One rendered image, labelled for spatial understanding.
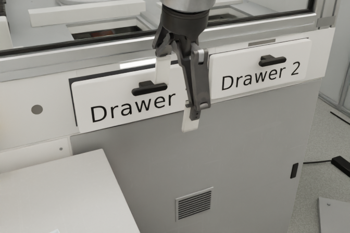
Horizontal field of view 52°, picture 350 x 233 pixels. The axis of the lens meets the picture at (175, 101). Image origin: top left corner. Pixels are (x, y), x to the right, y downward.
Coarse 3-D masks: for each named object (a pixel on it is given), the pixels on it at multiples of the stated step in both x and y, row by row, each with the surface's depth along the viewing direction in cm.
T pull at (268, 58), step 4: (264, 56) 85; (268, 56) 85; (272, 56) 85; (260, 60) 83; (264, 60) 83; (268, 60) 83; (272, 60) 83; (276, 60) 84; (280, 60) 84; (284, 60) 85; (260, 64) 82; (264, 64) 83; (268, 64) 83; (272, 64) 84
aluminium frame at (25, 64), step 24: (312, 0) 89; (336, 0) 90; (216, 24) 80; (240, 24) 81; (264, 24) 84; (288, 24) 87; (312, 24) 90; (24, 48) 66; (48, 48) 67; (72, 48) 68; (96, 48) 70; (120, 48) 72; (144, 48) 74; (0, 72) 65; (24, 72) 66; (48, 72) 68
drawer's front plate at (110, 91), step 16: (176, 64) 77; (96, 80) 70; (112, 80) 71; (128, 80) 72; (144, 80) 74; (176, 80) 77; (80, 96) 69; (96, 96) 71; (112, 96) 72; (128, 96) 74; (144, 96) 75; (176, 96) 79; (80, 112) 71; (96, 112) 72; (144, 112) 77; (160, 112) 79; (80, 128) 73; (96, 128) 74
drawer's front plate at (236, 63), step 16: (256, 48) 85; (272, 48) 86; (288, 48) 88; (304, 48) 91; (224, 64) 82; (240, 64) 84; (256, 64) 86; (288, 64) 91; (304, 64) 93; (224, 80) 84; (240, 80) 87; (272, 80) 91; (288, 80) 93; (224, 96) 87
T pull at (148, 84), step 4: (140, 84) 72; (144, 84) 72; (148, 84) 72; (152, 84) 72; (156, 84) 72; (160, 84) 72; (164, 84) 72; (136, 88) 70; (140, 88) 70; (144, 88) 70; (148, 88) 71; (152, 88) 71; (156, 88) 71; (160, 88) 72; (164, 88) 72; (132, 92) 70; (136, 92) 70; (140, 92) 70; (144, 92) 71; (148, 92) 71; (152, 92) 71
